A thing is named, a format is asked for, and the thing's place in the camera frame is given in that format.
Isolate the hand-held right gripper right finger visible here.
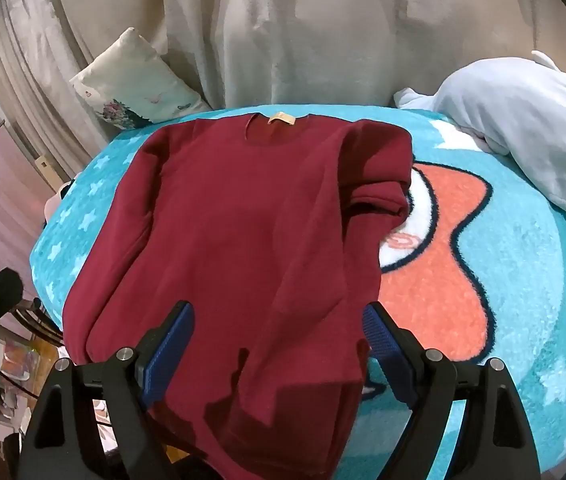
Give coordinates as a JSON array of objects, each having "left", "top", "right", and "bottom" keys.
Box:
[{"left": 362, "top": 301, "right": 544, "bottom": 480}]

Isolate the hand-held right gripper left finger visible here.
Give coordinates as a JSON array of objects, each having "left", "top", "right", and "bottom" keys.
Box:
[{"left": 17, "top": 301, "right": 196, "bottom": 480}]

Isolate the dark red sweater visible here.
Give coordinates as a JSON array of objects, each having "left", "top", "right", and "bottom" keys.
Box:
[{"left": 62, "top": 112, "right": 416, "bottom": 480}]

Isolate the glass side table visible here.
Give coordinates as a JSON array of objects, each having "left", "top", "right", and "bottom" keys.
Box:
[{"left": 0, "top": 300, "right": 68, "bottom": 461}]

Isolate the pale and black plush item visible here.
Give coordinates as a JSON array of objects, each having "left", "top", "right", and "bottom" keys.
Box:
[{"left": 42, "top": 180, "right": 78, "bottom": 222}]

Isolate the teal cartoon printed blanket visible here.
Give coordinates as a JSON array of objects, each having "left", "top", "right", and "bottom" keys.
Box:
[{"left": 29, "top": 105, "right": 566, "bottom": 480}]

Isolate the white plush pillow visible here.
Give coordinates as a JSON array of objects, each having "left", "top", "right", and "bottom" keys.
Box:
[{"left": 394, "top": 50, "right": 566, "bottom": 221}]

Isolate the cream floral print pillow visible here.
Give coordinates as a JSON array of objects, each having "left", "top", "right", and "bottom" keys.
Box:
[{"left": 69, "top": 27, "right": 212, "bottom": 133}]

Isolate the beige curtain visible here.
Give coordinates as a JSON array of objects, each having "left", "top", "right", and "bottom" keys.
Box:
[{"left": 0, "top": 0, "right": 566, "bottom": 186}]

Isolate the beige wooden post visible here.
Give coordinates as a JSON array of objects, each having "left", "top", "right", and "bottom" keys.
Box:
[{"left": 35, "top": 156, "right": 64, "bottom": 188}]

